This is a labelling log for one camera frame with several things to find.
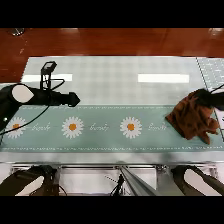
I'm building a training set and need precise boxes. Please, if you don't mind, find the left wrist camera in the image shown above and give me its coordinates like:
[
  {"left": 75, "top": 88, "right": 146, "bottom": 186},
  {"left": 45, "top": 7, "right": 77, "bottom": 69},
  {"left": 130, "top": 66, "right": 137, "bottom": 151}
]
[{"left": 39, "top": 60, "right": 58, "bottom": 92}]

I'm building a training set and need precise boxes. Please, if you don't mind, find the black cable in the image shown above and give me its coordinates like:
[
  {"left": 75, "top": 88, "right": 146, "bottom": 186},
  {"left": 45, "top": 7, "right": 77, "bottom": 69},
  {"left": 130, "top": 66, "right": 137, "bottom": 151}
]
[
  {"left": 0, "top": 104, "right": 51, "bottom": 137},
  {"left": 105, "top": 173, "right": 127, "bottom": 197}
]

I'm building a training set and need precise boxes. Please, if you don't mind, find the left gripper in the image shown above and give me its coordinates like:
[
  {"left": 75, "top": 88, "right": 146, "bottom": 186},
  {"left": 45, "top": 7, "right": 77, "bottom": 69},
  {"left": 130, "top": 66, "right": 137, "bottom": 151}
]
[{"left": 63, "top": 91, "right": 82, "bottom": 108}]

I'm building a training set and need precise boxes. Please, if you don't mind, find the brown garment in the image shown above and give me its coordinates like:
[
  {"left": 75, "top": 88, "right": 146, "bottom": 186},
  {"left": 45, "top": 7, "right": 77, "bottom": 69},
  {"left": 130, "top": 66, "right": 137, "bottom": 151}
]
[{"left": 165, "top": 90, "right": 221, "bottom": 145}]

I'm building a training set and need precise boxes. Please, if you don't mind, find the silver frame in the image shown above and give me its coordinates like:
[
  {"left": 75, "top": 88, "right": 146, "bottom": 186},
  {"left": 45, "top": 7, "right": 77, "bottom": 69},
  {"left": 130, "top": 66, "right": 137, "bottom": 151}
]
[{"left": 0, "top": 161, "right": 224, "bottom": 197}]

